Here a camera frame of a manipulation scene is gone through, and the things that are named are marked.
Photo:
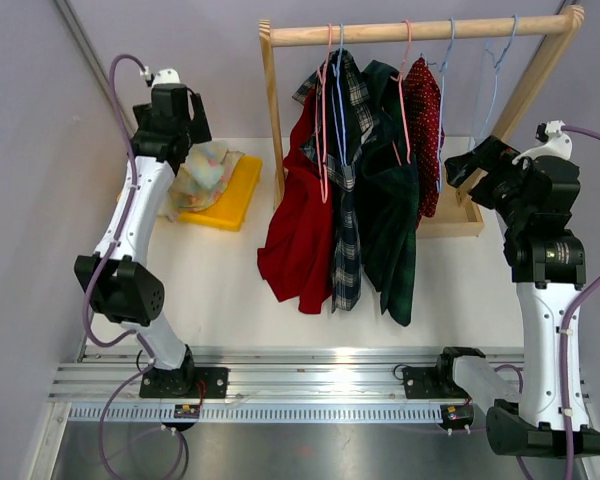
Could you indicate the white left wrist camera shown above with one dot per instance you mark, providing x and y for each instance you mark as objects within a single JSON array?
[{"x": 161, "y": 77}]

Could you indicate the red polka dot skirt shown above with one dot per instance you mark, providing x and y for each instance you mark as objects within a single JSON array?
[{"x": 422, "y": 96}]

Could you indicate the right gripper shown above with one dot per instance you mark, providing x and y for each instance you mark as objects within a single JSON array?
[{"x": 494, "y": 157}]

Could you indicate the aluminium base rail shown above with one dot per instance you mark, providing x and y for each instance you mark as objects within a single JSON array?
[{"x": 308, "y": 385}]

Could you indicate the navy white plaid skirt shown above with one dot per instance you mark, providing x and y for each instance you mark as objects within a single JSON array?
[{"x": 347, "y": 200}]

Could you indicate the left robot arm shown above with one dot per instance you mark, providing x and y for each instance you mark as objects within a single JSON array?
[{"x": 115, "y": 278}]

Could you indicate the pastel floral skirt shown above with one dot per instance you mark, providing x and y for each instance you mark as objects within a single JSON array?
[{"x": 201, "y": 180}]

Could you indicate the pink hanger left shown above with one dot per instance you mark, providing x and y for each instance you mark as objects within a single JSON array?
[{"x": 321, "y": 123}]

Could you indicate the dark green plaid skirt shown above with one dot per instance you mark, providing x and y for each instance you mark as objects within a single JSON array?
[{"x": 387, "y": 199}]

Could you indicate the wooden clothes rack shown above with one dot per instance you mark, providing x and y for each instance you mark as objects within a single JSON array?
[{"x": 455, "y": 216}]

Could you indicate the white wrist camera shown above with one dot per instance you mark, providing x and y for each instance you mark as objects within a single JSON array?
[
  {"x": 161, "y": 77},
  {"x": 552, "y": 140}
]

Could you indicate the yellow plastic tray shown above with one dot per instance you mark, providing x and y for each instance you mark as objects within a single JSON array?
[{"x": 225, "y": 205}]

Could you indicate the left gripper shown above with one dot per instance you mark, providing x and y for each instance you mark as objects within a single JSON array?
[{"x": 195, "y": 125}]

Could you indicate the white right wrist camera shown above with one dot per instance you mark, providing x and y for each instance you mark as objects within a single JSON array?
[{"x": 552, "y": 140}]

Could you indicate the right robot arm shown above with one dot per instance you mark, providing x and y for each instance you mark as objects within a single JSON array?
[{"x": 533, "y": 192}]

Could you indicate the blue hanger with plaid skirt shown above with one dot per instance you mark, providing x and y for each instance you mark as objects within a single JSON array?
[{"x": 337, "y": 101}]

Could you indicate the pink hanger with green skirt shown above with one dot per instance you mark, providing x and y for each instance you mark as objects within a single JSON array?
[{"x": 399, "y": 79}]

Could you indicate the blue hanger with dotted skirt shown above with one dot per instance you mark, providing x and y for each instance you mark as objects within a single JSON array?
[{"x": 442, "y": 70}]

